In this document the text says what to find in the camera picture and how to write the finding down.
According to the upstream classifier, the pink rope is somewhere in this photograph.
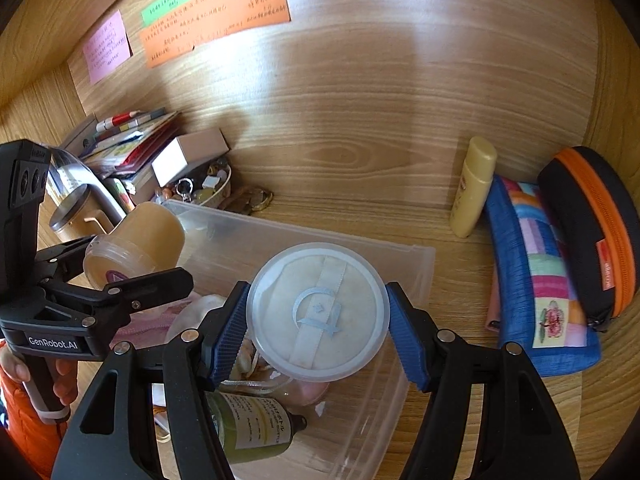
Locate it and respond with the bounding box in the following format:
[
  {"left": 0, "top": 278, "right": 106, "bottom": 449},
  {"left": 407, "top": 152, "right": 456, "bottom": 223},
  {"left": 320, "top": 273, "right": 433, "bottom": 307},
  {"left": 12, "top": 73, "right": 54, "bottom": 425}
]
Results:
[{"left": 112, "top": 300, "right": 201, "bottom": 356}]

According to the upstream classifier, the round powder puff case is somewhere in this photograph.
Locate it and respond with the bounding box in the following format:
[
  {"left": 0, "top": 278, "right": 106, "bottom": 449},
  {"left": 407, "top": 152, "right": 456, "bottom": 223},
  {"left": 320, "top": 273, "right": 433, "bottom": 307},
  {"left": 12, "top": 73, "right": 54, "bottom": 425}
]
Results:
[{"left": 246, "top": 242, "right": 391, "bottom": 383}]

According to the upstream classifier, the fruit print box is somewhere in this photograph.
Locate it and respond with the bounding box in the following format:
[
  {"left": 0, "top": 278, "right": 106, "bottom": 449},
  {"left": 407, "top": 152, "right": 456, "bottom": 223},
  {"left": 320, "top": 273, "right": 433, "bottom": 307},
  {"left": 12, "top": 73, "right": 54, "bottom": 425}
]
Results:
[{"left": 107, "top": 177, "right": 138, "bottom": 212}]

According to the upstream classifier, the yellow bottle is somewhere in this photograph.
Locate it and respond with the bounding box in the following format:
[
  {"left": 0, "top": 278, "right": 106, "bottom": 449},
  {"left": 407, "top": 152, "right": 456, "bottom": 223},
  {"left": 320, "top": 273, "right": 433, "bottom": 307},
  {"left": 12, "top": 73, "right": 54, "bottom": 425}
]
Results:
[{"left": 449, "top": 136, "right": 498, "bottom": 238}]

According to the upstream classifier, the person's left hand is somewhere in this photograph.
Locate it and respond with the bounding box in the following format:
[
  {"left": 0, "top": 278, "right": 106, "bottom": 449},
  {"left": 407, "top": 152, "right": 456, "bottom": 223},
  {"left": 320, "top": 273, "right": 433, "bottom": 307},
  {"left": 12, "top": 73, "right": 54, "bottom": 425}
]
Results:
[{"left": 0, "top": 347, "right": 77, "bottom": 411}]

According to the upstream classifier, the small white box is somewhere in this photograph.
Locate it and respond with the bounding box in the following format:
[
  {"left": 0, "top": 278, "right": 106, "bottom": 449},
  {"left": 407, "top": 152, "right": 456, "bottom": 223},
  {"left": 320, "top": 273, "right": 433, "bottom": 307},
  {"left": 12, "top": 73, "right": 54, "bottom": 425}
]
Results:
[{"left": 151, "top": 127, "right": 231, "bottom": 188}]

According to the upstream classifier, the amber jar with clear lid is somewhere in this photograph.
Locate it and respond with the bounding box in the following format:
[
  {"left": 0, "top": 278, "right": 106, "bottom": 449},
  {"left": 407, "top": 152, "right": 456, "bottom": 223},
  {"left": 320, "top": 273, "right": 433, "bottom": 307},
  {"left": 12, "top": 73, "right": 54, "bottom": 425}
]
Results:
[{"left": 82, "top": 201, "right": 186, "bottom": 291}]

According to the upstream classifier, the pink sticky note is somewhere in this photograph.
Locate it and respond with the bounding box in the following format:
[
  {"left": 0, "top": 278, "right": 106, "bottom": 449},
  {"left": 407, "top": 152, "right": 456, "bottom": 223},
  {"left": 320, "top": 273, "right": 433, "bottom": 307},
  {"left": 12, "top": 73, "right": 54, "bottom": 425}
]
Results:
[{"left": 81, "top": 10, "right": 133, "bottom": 86}]

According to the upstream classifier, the brass trinket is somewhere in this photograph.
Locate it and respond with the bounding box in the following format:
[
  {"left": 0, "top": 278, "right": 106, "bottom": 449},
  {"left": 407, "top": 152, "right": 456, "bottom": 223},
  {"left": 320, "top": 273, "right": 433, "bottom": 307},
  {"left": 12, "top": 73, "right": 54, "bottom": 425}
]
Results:
[{"left": 220, "top": 187, "right": 273, "bottom": 212}]

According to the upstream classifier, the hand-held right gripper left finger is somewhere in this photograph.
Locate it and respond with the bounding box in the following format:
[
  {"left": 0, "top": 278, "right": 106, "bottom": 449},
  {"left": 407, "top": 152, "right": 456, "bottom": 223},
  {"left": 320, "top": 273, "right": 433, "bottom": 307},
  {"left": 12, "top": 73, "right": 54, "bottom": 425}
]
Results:
[{"left": 52, "top": 281, "right": 251, "bottom": 480}]

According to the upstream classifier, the person's left forearm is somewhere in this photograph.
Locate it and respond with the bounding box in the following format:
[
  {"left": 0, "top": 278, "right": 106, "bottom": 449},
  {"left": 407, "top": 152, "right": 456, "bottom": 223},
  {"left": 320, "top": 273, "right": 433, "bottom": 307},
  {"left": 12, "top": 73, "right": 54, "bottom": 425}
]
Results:
[{"left": 0, "top": 375, "right": 68, "bottom": 466}]

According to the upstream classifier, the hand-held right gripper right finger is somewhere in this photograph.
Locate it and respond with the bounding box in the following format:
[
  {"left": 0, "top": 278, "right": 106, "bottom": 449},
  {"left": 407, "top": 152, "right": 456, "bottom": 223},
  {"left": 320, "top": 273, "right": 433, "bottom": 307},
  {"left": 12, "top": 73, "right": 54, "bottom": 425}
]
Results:
[{"left": 385, "top": 282, "right": 581, "bottom": 480}]

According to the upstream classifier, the clear plastic bin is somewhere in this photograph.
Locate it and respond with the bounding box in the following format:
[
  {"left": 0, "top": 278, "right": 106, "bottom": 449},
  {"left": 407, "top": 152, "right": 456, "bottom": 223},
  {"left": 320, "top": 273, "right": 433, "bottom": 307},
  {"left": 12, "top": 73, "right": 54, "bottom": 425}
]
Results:
[{"left": 107, "top": 199, "right": 436, "bottom": 480}]

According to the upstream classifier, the floral bowl of beads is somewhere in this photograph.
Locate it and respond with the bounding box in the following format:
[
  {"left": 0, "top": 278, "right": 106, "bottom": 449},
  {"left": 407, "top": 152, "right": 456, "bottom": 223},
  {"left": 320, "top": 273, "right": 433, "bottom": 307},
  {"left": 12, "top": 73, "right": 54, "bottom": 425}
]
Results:
[{"left": 160, "top": 157, "right": 233, "bottom": 208}]

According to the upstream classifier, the pink macaron case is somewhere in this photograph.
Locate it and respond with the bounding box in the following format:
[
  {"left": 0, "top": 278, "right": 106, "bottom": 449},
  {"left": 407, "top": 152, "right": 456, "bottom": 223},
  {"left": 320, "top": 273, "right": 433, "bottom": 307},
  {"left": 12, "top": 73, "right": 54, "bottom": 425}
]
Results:
[{"left": 287, "top": 380, "right": 331, "bottom": 406}]

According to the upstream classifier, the blue patchwork pouch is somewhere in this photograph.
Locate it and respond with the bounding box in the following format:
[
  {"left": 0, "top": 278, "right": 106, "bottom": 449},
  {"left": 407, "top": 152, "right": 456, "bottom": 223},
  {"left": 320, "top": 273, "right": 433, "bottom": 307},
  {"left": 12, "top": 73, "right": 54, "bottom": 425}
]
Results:
[{"left": 484, "top": 175, "right": 603, "bottom": 378}]

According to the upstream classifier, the stack of booklets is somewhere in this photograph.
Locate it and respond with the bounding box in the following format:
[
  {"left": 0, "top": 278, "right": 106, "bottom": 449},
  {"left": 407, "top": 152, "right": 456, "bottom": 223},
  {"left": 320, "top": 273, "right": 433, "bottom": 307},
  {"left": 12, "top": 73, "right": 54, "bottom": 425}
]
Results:
[{"left": 60, "top": 107, "right": 181, "bottom": 196}]

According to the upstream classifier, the green glass bottle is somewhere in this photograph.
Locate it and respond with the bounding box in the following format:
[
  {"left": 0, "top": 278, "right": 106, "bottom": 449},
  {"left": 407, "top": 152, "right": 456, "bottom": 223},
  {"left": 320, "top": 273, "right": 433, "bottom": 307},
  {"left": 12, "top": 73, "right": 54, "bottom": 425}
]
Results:
[{"left": 207, "top": 390, "right": 308, "bottom": 463}]

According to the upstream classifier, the brown ceramic mug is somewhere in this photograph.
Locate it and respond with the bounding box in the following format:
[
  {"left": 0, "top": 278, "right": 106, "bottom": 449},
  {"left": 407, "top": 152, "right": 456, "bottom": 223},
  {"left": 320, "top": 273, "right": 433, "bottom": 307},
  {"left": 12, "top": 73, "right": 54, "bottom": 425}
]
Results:
[{"left": 48, "top": 183, "right": 126, "bottom": 245}]

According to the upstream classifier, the black case with orange zipper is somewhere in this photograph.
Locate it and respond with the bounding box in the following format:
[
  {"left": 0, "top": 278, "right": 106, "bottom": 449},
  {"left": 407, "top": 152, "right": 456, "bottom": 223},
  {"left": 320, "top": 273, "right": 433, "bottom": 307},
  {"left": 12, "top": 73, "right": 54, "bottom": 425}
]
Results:
[{"left": 537, "top": 146, "right": 640, "bottom": 333}]

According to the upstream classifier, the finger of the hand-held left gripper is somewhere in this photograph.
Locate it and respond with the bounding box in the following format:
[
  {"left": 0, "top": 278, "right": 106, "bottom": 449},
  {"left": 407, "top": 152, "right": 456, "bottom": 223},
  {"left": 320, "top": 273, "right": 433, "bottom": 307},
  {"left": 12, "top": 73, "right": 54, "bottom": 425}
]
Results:
[
  {"left": 35, "top": 235, "right": 111, "bottom": 281},
  {"left": 37, "top": 267, "right": 195, "bottom": 331}
]

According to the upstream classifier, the orange sticky note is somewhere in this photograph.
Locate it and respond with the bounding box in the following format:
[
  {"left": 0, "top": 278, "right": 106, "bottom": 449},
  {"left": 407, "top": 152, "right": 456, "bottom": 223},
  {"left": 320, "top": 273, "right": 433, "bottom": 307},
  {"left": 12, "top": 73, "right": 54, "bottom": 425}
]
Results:
[{"left": 140, "top": 0, "right": 292, "bottom": 68}]

